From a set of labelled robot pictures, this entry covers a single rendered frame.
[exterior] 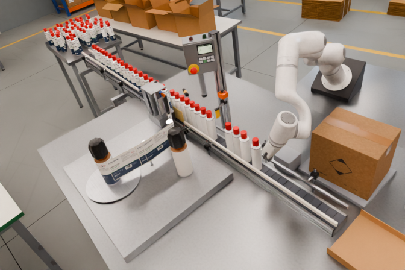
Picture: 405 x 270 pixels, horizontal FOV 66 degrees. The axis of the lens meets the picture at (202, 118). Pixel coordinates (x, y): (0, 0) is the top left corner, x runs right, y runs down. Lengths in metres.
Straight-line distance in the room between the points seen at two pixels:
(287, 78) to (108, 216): 1.08
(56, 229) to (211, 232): 1.78
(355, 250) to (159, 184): 0.96
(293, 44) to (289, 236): 0.84
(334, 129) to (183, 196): 0.80
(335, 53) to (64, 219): 2.49
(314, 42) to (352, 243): 0.88
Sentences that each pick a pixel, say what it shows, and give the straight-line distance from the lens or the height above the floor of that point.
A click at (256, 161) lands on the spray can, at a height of 0.95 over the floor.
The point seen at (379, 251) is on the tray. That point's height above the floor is 0.83.
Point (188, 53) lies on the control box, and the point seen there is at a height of 1.42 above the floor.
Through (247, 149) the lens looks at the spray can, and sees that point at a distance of 1.65.
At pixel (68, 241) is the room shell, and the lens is 2.91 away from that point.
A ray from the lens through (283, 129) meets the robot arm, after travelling 1.30.
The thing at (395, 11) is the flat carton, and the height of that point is 0.06.
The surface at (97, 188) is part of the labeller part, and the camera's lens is 1.83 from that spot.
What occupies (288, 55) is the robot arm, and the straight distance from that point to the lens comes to 1.39.
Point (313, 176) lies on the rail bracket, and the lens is 1.56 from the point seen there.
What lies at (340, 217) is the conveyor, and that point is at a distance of 1.54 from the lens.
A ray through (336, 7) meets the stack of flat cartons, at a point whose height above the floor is 0.22.
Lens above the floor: 2.13
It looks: 37 degrees down
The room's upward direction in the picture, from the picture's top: 11 degrees counter-clockwise
